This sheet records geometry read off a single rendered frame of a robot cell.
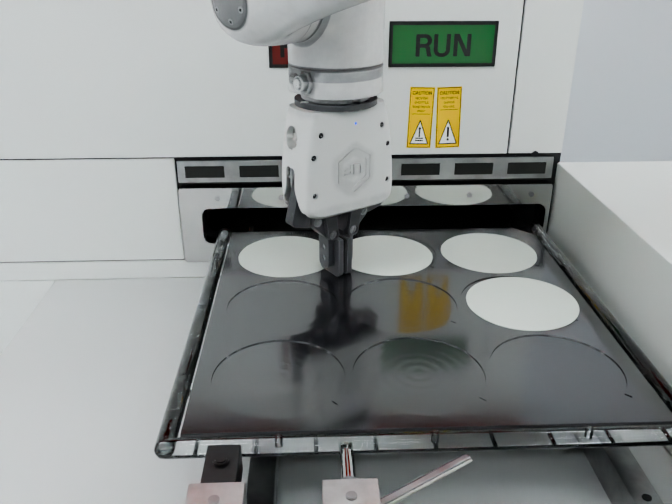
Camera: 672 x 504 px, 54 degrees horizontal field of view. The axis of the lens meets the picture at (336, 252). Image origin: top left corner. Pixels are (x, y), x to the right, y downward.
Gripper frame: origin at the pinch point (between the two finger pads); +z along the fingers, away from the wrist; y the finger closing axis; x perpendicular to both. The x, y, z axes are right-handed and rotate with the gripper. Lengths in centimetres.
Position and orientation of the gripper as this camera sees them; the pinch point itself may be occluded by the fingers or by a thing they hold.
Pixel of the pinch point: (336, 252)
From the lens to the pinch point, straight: 66.6
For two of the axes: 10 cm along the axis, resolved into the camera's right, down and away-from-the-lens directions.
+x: -5.8, -3.5, 7.4
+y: 8.2, -2.5, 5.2
